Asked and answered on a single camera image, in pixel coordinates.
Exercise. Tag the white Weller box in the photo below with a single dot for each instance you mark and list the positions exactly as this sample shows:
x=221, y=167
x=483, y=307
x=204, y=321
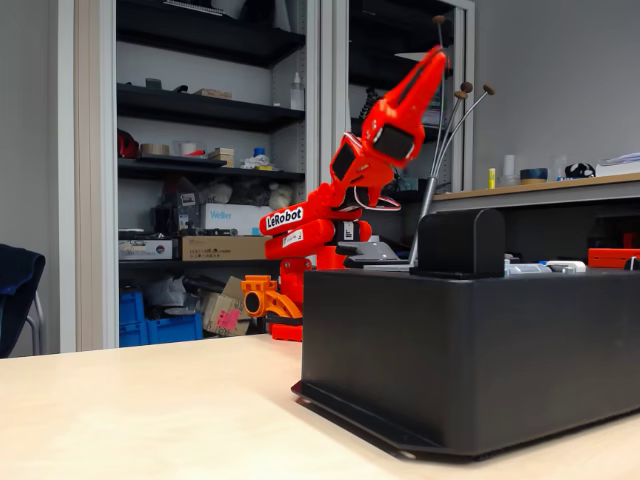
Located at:
x=235, y=217

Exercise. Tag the white tape roll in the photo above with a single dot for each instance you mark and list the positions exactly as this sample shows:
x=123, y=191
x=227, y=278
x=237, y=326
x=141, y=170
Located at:
x=188, y=148

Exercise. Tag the stack of papers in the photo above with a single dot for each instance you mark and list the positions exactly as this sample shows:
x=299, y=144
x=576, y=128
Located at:
x=620, y=161

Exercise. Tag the long brown cardboard box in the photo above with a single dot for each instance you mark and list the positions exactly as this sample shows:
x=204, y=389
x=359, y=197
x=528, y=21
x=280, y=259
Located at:
x=225, y=248

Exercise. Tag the black electronic equipment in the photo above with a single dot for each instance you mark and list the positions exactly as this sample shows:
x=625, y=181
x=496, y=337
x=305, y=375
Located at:
x=172, y=210

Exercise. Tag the small dark green box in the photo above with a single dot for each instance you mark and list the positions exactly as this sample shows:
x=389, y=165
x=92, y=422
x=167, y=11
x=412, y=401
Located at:
x=409, y=184

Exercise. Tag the stack of books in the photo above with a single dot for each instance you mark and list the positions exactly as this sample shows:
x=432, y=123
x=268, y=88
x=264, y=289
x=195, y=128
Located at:
x=432, y=119

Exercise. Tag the wide blue plastic crate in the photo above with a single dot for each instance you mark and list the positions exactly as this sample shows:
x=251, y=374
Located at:
x=175, y=329

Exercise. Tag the small dark grey device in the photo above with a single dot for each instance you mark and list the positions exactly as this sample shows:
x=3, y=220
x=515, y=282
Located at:
x=153, y=84

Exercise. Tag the white bundle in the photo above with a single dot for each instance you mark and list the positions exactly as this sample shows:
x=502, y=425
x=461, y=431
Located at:
x=280, y=196

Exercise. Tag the narrow blue plastic crate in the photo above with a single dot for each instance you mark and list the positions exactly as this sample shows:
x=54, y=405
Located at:
x=131, y=320

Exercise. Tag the wooden top desk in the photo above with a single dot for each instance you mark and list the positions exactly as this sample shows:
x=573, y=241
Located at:
x=550, y=192

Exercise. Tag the brown tape roll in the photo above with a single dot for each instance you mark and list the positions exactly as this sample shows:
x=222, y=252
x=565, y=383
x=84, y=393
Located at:
x=155, y=149

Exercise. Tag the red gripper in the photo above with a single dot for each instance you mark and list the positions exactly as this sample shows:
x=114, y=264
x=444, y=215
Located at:
x=395, y=122

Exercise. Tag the black rounded holder block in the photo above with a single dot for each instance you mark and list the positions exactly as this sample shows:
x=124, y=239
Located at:
x=460, y=245

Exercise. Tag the small flexible tripod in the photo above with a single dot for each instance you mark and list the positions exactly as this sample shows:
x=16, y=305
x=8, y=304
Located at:
x=372, y=95

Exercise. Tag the black and silver knob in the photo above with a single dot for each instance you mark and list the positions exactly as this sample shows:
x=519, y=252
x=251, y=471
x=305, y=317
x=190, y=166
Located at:
x=565, y=266

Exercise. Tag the dark blue chair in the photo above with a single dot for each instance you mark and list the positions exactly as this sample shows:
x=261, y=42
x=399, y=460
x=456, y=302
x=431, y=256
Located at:
x=17, y=290

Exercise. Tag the small cardboard box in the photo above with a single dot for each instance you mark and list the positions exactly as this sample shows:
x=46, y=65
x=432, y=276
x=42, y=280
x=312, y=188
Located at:
x=221, y=156

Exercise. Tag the clear plastic bag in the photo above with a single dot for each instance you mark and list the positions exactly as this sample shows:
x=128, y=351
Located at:
x=220, y=192

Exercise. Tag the yellow glue stick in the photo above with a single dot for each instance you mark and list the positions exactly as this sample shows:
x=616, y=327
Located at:
x=492, y=178

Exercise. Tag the red display module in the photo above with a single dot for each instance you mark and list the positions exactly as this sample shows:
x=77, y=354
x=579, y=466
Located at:
x=607, y=257

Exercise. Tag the small flat tan box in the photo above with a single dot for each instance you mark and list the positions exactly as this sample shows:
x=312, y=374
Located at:
x=212, y=93

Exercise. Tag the black task board box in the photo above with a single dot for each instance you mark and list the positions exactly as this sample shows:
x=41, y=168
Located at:
x=450, y=360

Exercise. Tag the flat white labelled box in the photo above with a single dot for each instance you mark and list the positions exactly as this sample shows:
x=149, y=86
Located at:
x=145, y=250

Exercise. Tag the grey shelf cabinet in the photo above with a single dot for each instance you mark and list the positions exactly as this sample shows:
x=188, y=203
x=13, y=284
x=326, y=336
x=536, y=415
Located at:
x=90, y=200

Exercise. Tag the metal coat stand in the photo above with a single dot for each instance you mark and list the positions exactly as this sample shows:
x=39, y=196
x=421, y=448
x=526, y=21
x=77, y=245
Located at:
x=425, y=210

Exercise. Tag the metal chair frame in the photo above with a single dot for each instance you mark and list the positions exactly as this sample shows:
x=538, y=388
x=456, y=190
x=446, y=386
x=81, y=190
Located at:
x=37, y=325

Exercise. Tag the black and white toy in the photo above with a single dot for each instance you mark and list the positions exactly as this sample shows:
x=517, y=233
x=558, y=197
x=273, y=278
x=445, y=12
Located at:
x=580, y=171

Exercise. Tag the cardboard box with pink label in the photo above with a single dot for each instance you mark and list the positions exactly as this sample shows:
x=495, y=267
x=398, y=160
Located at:
x=225, y=312

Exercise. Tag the white plastic bottle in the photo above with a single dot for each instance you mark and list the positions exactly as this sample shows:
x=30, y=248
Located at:
x=297, y=95

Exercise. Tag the white crumpled cloth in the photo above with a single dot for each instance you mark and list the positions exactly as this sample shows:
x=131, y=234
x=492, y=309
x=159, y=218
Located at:
x=257, y=162

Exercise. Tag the white cup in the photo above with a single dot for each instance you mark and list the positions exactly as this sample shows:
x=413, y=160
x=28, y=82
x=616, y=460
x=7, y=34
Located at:
x=509, y=170

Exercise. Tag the red object on shelf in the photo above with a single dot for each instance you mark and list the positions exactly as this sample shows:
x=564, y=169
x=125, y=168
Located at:
x=127, y=145

